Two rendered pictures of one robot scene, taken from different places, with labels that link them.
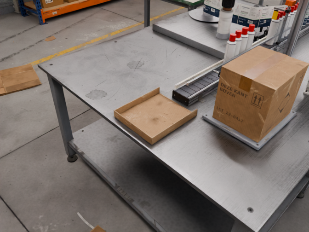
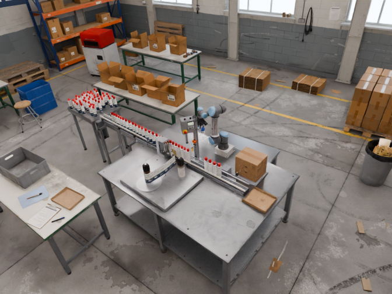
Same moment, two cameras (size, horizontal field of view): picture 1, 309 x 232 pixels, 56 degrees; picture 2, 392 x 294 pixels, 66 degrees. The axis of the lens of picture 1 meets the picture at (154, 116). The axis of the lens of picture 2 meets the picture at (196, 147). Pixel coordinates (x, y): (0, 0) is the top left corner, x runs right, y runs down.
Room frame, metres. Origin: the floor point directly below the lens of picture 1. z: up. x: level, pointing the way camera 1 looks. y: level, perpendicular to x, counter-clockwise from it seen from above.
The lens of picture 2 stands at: (1.84, 2.29, 3.37)
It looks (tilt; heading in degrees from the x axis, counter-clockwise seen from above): 37 degrees down; 268
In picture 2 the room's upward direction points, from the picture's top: 4 degrees counter-clockwise
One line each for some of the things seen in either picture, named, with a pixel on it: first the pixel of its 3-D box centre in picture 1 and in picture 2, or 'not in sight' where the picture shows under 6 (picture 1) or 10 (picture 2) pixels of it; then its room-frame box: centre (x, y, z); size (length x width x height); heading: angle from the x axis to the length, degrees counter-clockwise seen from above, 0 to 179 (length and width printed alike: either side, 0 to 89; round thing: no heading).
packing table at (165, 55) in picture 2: not in sight; (160, 63); (2.33, -5.59, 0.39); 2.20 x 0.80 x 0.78; 139
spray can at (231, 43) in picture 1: (229, 52); (219, 170); (1.48, -0.41, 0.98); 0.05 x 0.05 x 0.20
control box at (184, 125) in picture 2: not in sight; (187, 125); (1.80, -0.85, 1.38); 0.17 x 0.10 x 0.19; 10
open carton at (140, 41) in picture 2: not in sight; (139, 39); (2.83, -5.95, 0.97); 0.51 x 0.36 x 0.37; 52
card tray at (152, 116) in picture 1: (156, 113); (259, 199); (1.08, -0.01, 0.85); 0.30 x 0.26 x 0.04; 135
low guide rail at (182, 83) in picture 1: (235, 54); (207, 172); (1.61, -0.48, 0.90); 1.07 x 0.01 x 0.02; 135
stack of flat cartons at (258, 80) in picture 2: not in sight; (254, 79); (0.00, -4.61, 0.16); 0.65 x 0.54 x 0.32; 143
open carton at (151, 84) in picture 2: not in sight; (157, 86); (2.27, -2.92, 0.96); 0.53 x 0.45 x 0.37; 51
